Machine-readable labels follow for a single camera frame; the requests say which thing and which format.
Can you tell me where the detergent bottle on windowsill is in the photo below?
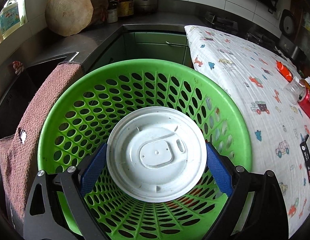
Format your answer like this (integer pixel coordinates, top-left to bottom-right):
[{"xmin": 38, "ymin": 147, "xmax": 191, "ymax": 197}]
[{"xmin": 0, "ymin": 0, "xmax": 21, "ymax": 39}]

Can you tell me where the red soda can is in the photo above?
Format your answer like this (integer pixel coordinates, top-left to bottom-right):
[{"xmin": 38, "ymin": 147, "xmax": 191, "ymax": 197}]
[{"xmin": 298, "ymin": 87, "xmax": 310, "ymax": 118}]

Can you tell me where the patterned white tablecloth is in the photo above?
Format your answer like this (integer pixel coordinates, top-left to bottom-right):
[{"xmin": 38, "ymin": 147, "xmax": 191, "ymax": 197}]
[{"xmin": 185, "ymin": 25, "xmax": 310, "ymax": 236}]

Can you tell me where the orange Ovaltine snack packet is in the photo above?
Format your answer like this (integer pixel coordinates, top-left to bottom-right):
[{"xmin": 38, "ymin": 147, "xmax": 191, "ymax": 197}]
[{"xmin": 276, "ymin": 61, "xmax": 294, "ymax": 82}]

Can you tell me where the green cabinet drawer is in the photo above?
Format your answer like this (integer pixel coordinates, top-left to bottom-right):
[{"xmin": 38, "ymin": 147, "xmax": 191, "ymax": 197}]
[{"xmin": 90, "ymin": 32, "xmax": 193, "ymax": 71}]

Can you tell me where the round wooden chopping block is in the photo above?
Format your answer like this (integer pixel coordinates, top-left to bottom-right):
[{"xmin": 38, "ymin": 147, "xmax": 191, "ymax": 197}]
[{"xmin": 44, "ymin": 0, "xmax": 108, "ymax": 37}]

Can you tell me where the black gas stove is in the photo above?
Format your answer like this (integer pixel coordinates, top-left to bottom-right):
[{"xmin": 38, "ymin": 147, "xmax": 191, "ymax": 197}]
[{"xmin": 203, "ymin": 11, "xmax": 279, "ymax": 48}]

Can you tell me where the black rice cooker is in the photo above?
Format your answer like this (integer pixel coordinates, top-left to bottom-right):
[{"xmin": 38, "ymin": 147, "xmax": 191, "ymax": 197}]
[{"xmin": 278, "ymin": 9, "xmax": 306, "ymax": 61}]

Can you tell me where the pink towel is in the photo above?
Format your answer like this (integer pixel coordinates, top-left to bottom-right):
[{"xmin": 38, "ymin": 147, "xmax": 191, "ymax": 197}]
[{"xmin": 0, "ymin": 61, "xmax": 84, "ymax": 221}]

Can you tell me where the white plastic cup lid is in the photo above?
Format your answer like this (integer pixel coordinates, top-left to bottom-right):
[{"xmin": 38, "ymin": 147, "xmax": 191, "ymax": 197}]
[{"xmin": 106, "ymin": 106, "xmax": 207, "ymax": 203}]

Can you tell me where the small white jar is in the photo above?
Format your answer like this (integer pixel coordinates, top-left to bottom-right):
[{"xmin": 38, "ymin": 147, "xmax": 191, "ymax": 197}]
[{"xmin": 107, "ymin": 7, "xmax": 118, "ymax": 24}]

